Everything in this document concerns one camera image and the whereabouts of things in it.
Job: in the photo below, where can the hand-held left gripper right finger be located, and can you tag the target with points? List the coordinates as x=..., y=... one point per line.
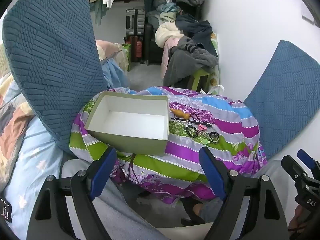
x=212, y=172

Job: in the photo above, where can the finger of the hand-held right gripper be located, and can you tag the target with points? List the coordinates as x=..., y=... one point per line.
x=292, y=167
x=306, y=157

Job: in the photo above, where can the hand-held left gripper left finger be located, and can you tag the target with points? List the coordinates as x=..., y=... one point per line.
x=102, y=172

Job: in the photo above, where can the black rhinestone hair clip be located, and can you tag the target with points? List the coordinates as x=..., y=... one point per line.
x=197, y=123

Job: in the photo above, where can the grey-green cardboard box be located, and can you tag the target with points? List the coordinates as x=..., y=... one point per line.
x=130, y=120

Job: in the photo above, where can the person's right hand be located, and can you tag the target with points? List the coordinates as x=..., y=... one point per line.
x=301, y=217

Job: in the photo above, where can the striped floral cloth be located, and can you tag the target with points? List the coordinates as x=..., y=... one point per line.
x=187, y=155

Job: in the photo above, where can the black bangle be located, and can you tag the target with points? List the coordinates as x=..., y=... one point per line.
x=214, y=141

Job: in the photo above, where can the small green round charm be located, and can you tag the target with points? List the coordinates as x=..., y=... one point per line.
x=205, y=140

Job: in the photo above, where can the pink hair clip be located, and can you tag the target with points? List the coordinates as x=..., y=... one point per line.
x=202, y=128

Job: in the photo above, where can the black slipper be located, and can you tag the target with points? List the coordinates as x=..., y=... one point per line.
x=192, y=221

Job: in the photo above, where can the small blue textured chair back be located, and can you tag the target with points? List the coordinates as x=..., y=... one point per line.
x=282, y=100

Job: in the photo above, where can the light blue bedsheet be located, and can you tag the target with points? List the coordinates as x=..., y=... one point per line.
x=32, y=160

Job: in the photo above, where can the green plastic stool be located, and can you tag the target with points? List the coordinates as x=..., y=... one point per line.
x=200, y=76

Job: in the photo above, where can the blue sheet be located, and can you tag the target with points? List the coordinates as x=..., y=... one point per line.
x=115, y=73

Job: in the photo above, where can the black label tag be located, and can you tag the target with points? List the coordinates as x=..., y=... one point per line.
x=6, y=210

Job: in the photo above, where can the patchwork quilt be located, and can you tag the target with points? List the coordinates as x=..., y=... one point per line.
x=12, y=120

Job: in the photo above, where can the grey fleece blanket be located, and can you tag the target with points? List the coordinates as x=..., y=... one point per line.
x=185, y=60

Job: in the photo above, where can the cream floral pillow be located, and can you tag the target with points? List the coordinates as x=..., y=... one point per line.
x=117, y=55

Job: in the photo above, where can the green shopping bag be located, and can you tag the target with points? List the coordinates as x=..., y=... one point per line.
x=127, y=56

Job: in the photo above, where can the pink pillow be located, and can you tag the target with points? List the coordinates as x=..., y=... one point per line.
x=107, y=45

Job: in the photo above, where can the red suitcase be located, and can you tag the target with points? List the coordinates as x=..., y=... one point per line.
x=135, y=48

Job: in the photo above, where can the large blue textured chair back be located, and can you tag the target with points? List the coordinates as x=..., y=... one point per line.
x=50, y=55

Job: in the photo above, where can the black suitcase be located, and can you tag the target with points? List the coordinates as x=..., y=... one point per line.
x=152, y=45

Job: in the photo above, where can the dark navy garment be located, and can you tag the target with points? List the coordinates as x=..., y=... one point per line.
x=197, y=28

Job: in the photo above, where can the cream jacket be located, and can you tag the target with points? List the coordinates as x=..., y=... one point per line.
x=166, y=33

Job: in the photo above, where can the grey suitcase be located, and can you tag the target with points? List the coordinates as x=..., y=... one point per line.
x=135, y=21

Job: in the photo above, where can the pile of clothes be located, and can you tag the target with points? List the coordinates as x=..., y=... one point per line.
x=167, y=7

